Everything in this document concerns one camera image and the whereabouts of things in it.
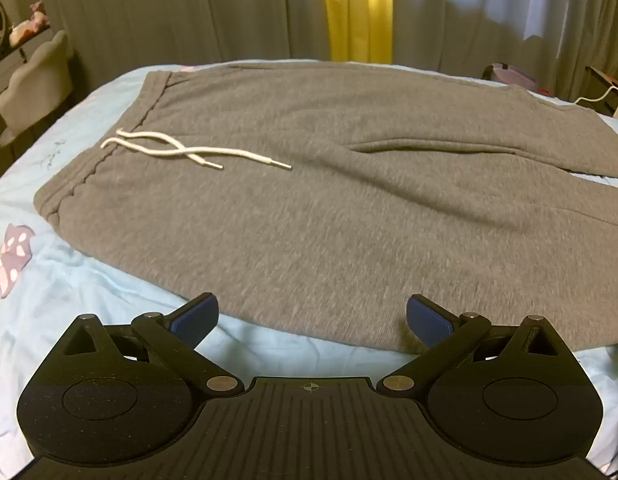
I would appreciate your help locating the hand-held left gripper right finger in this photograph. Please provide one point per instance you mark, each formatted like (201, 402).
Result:
(431, 320)

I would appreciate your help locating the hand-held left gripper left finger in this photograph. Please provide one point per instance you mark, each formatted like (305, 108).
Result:
(196, 317)

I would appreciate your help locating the printed bed sheet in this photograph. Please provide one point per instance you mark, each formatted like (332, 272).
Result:
(64, 270)

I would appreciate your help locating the pale pink object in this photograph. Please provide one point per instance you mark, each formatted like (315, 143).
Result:
(511, 76)

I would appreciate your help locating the grey chair with eared back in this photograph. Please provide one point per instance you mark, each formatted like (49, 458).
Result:
(36, 85)

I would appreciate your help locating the dark bedside cabinet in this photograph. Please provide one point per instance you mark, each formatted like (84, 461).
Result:
(609, 87)

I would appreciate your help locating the grey curtain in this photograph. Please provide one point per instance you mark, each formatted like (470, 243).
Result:
(489, 10)
(164, 5)

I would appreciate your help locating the yellow curtain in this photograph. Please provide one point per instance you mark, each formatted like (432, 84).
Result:
(359, 10)

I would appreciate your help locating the pink plush toy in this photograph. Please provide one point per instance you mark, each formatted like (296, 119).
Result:
(31, 25)

